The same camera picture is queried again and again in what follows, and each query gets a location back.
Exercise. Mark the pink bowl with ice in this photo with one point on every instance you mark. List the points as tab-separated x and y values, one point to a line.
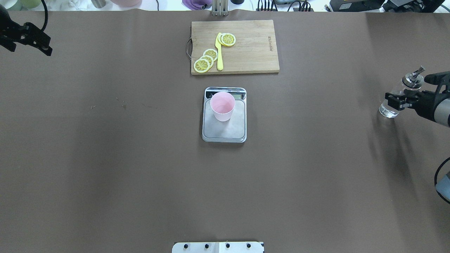
126	3

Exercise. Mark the green tumbler cup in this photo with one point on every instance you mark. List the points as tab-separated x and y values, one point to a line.
29	4

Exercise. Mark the aluminium frame post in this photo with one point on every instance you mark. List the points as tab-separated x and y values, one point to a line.
220	8

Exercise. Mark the bamboo cutting board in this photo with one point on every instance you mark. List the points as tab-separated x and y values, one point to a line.
255	49

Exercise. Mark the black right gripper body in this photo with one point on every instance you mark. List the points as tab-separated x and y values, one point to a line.
428	103

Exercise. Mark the pink plastic cup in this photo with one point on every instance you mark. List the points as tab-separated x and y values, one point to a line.
222	104

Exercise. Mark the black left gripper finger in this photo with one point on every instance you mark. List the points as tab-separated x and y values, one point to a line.
7	43
30	34

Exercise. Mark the silver digital kitchen scale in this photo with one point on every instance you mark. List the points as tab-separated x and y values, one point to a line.
231	131

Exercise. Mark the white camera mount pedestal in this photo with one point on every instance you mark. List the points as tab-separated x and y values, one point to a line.
219	247

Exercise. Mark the lemon slice middle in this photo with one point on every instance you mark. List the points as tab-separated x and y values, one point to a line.
209	59

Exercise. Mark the clear glass sauce bottle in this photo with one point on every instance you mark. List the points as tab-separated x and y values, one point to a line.
410	82

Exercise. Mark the yellow plastic knife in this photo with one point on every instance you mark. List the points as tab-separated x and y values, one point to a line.
218	45

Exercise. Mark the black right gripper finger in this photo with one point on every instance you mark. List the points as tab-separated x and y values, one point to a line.
400	102

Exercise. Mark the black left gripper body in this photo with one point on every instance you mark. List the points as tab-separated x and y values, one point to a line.
21	34

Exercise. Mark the lemon slice lower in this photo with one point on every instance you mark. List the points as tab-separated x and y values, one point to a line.
212	53

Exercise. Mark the purple cloth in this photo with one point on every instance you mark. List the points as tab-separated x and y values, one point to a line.
197	4

